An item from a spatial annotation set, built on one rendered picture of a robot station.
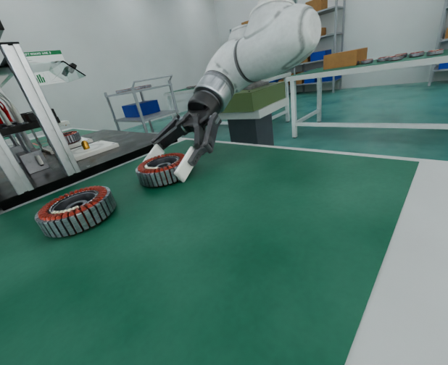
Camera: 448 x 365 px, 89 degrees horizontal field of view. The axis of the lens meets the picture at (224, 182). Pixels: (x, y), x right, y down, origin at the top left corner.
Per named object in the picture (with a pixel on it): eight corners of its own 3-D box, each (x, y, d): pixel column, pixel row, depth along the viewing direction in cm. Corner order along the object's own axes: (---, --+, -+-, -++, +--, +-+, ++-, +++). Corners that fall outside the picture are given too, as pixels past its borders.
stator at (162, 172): (169, 164, 57) (164, 150, 55) (201, 169, 50) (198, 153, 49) (130, 184, 49) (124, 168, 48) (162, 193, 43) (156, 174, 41)
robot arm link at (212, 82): (212, 101, 65) (203, 116, 62) (196, 73, 58) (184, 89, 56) (239, 99, 59) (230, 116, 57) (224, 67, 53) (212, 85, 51)
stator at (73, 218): (66, 208, 44) (56, 191, 42) (124, 195, 44) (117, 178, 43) (29, 247, 34) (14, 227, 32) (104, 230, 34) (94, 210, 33)
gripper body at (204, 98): (227, 112, 57) (211, 140, 53) (203, 114, 62) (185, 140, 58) (213, 87, 51) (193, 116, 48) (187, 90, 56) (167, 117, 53)
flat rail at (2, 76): (-2, 90, 88) (-6, 82, 87) (23, 66, 47) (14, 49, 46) (-5, 90, 87) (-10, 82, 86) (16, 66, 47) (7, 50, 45)
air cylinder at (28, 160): (45, 164, 71) (35, 147, 69) (50, 167, 66) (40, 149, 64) (25, 170, 68) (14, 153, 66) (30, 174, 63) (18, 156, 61)
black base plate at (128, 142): (104, 133, 120) (103, 129, 119) (177, 141, 77) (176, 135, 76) (-12, 168, 91) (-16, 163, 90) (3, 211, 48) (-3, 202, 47)
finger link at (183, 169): (198, 155, 49) (200, 155, 48) (181, 182, 46) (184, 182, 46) (190, 145, 47) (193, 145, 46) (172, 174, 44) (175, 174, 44)
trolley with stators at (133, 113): (155, 141, 418) (137, 82, 374) (191, 145, 351) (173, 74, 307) (125, 153, 381) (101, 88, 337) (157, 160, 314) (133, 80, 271)
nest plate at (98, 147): (102, 143, 86) (101, 140, 85) (119, 146, 76) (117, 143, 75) (57, 157, 76) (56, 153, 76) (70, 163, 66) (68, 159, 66)
